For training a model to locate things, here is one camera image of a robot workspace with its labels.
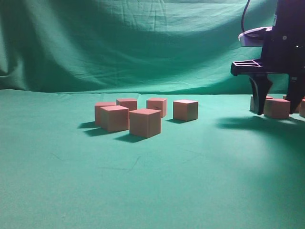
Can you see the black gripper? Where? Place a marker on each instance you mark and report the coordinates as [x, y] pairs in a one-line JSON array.
[[283, 51]]

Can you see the pink wooden cube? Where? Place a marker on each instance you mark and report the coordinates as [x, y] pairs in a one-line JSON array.
[[277, 108], [302, 108], [97, 107], [252, 109], [114, 118]]

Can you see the pink wooden cube placed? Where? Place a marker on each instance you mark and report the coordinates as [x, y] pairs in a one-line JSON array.
[[158, 104], [129, 103], [145, 122], [185, 110]]

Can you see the pink wooden cube rear column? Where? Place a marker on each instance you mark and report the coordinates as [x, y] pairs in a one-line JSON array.
[[297, 108]]

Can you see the green table cloth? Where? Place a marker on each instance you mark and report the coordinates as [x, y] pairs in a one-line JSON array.
[[228, 169]]

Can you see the green backdrop cloth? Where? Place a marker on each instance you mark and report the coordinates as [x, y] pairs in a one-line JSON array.
[[127, 46]]

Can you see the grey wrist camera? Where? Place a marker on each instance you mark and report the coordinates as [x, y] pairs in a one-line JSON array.
[[254, 37]]

